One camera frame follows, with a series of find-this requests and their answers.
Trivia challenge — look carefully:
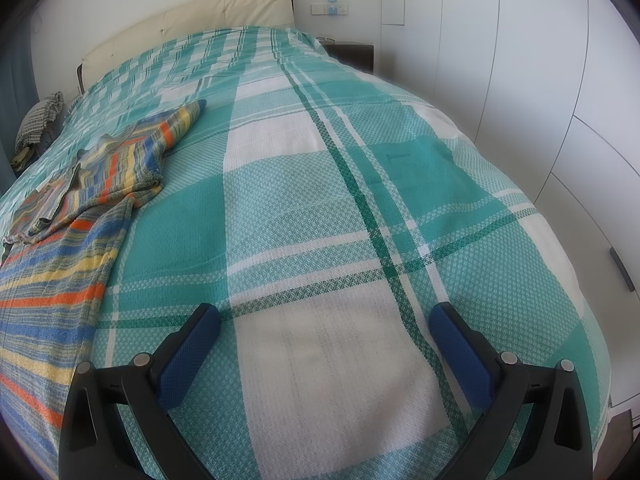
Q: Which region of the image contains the grey checked cloth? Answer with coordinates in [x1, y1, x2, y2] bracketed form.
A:
[14, 91, 66, 157]

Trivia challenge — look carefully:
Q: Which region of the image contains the dark wooden nightstand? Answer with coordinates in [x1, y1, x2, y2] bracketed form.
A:
[320, 40, 375, 73]

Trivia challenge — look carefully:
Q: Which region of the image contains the teal plaid bed blanket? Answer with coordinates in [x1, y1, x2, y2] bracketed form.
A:
[0, 25, 613, 480]

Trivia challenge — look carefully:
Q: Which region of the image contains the grey wardrobe handle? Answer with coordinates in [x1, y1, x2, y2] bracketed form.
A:
[608, 247, 636, 292]

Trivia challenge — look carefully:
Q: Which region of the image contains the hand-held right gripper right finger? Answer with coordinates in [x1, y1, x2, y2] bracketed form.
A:
[430, 301, 593, 480]

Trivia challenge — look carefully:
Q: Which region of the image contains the cream padded headboard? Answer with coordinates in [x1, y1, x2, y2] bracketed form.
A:
[76, 0, 297, 96]

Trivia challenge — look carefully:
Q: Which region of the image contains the white wardrobe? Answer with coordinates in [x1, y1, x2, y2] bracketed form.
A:
[380, 0, 640, 411]

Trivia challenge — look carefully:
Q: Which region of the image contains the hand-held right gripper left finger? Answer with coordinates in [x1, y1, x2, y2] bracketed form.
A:
[59, 302, 223, 480]

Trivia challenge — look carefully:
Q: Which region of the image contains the teal curtain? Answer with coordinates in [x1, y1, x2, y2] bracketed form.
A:
[0, 20, 41, 201]

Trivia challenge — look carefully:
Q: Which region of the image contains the striped knit garment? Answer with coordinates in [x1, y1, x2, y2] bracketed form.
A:
[2, 99, 208, 247]

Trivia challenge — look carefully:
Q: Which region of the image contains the large striped knit cloth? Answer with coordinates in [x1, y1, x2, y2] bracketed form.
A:
[0, 197, 136, 461]

